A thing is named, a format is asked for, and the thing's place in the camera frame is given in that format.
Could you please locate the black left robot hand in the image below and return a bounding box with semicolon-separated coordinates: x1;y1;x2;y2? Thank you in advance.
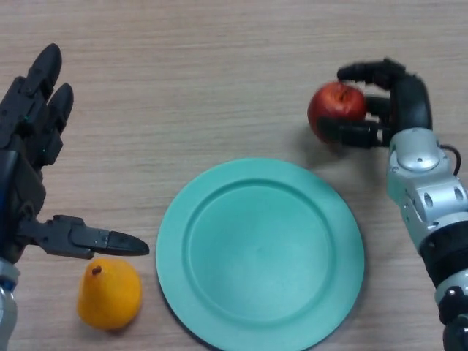
0;43;151;265

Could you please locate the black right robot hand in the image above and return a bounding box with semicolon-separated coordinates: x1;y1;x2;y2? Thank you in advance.
316;58;434;149

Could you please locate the red apple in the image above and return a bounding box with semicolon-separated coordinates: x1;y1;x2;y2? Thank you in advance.
306;81;368;144

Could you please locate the green round plate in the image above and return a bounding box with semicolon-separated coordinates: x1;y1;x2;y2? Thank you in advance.
156;157;366;351

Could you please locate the yellow pear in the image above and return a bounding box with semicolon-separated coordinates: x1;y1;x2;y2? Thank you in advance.
76;257;143;331

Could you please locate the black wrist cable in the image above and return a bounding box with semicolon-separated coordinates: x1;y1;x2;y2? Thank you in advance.
438;144;462;176

